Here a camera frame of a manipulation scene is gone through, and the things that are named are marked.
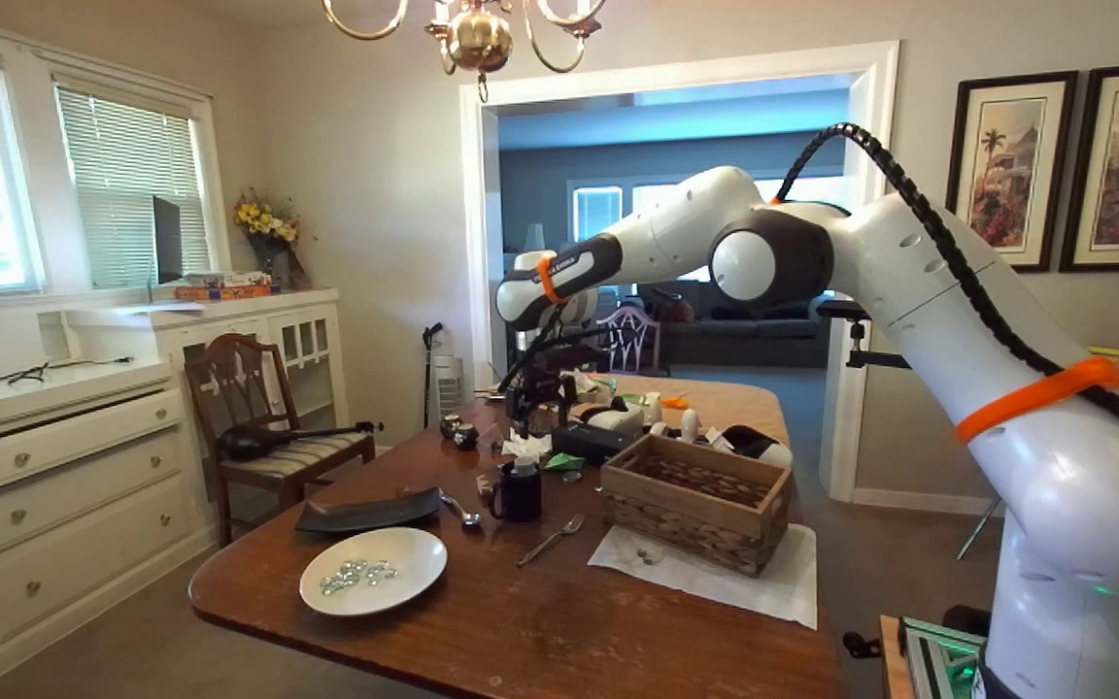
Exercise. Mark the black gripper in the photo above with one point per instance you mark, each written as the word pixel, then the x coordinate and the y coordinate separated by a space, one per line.
pixel 551 366

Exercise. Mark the black cup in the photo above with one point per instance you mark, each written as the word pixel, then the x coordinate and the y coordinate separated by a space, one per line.
pixel 518 500

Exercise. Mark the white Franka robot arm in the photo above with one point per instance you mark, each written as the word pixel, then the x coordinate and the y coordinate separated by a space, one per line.
pixel 922 274

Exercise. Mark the white crumpled tissue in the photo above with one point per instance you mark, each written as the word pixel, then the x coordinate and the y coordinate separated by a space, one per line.
pixel 530 443

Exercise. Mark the small green item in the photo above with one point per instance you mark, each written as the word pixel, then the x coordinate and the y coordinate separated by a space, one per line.
pixel 566 461

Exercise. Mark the long black box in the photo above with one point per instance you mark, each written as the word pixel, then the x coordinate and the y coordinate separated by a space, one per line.
pixel 600 432

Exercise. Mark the purple ornate chair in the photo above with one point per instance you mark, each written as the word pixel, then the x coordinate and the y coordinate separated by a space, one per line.
pixel 631 345

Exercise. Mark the silver fork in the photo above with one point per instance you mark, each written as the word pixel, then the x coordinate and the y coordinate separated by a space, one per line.
pixel 553 542

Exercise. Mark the woven wooden basket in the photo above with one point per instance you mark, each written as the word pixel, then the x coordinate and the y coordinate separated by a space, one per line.
pixel 696 512

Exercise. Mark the dark rectangular tray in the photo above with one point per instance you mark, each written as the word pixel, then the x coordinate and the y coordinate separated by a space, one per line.
pixel 365 515

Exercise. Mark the dark sofa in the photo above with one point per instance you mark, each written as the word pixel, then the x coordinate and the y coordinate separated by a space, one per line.
pixel 756 331

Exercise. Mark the white VR headset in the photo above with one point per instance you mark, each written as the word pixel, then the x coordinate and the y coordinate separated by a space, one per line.
pixel 778 458

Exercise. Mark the white patterned plate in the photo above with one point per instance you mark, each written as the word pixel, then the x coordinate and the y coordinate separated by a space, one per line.
pixel 369 573

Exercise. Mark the white glass-door cabinet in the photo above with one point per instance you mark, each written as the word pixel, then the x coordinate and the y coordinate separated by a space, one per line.
pixel 310 345

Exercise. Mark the white placemat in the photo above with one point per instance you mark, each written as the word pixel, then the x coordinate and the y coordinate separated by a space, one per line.
pixel 766 590

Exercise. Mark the dark wooden chair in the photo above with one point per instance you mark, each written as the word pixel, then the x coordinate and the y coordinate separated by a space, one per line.
pixel 250 428

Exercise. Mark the yellow flower bouquet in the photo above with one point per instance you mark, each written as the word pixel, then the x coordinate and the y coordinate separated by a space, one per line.
pixel 266 223

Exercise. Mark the brass chandelier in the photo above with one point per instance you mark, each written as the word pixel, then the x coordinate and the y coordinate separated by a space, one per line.
pixel 475 32

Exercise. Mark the dark flat monitor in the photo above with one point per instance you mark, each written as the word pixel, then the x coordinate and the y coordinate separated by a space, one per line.
pixel 170 240

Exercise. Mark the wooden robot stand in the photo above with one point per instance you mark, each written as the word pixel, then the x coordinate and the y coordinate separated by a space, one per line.
pixel 895 666

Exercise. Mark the white drawer sideboard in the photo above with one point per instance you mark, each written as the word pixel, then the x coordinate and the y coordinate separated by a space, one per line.
pixel 67 520

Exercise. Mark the black clamp mount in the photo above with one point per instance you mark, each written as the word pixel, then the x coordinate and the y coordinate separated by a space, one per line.
pixel 865 345

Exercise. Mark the green aluminium robot mount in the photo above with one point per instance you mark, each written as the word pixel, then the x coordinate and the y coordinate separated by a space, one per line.
pixel 940 653

